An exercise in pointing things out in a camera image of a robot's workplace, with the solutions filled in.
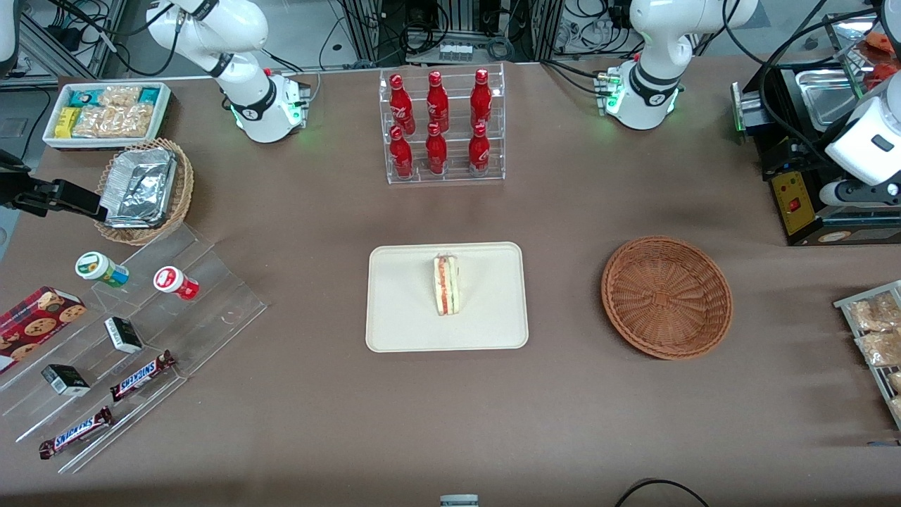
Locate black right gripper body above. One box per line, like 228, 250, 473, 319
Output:
0, 150, 56, 209

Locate triangle sandwich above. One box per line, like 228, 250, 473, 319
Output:
432, 253, 460, 317

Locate light tan wicker basket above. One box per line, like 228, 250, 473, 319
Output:
94, 138, 195, 246

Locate tray of packaged snacks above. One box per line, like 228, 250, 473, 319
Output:
833, 280, 901, 430

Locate brown wicker basket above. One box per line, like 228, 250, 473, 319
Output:
600, 235, 734, 361

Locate beige plastic tray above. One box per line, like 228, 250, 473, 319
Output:
365, 242, 529, 353

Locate white rectangular snack bin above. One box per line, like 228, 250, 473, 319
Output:
42, 82, 172, 151

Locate aluminium foil container stack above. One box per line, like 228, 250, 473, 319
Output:
100, 147, 177, 229

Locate green lid white cup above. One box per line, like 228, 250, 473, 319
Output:
75, 251, 130, 289

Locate black machine yellow panel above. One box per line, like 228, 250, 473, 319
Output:
732, 62, 901, 247

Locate large clear cracker bag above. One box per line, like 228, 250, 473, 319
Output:
73, 103, 154, 139

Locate stainless steel pan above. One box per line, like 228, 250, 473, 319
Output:
794, 67, 863, 126
822, 11, 889, 92

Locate small clear cracker bag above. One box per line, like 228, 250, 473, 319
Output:
99, 85, 142, 108

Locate red tartan cookie box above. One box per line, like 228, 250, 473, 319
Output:
0, 286, 87, 374

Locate red lid white cup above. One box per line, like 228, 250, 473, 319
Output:
153, 266, 200, 301

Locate small black carton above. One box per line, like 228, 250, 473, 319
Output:
41, 364, 92, 397
104, 317, 144, 354

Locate grey metal box green light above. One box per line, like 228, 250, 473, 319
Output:
731, 81, 772, 136

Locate orange red food packet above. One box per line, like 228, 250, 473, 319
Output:
864, 30, 901, 89

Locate clear acrylic step shelf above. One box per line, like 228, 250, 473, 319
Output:
0, 222, 270, 475

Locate Snickers chocolate bar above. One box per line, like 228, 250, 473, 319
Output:
39, 406, 115, 460
109, 350, 177, 403

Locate red cola bottle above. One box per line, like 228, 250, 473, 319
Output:
470, 68, 493, 130
426, 70, 450, 133
425, 123, 448, 175
389, 126, 415, 179
468, 123, 491, 174
389, 73, 416, 136

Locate clear acrylic bottle rack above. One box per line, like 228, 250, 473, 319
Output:
379, 62, 506, 185

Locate aluminium profile frame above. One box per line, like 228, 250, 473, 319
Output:
18, 0, 129, 80

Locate black looped cable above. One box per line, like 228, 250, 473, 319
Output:
615, 478, 710, 507

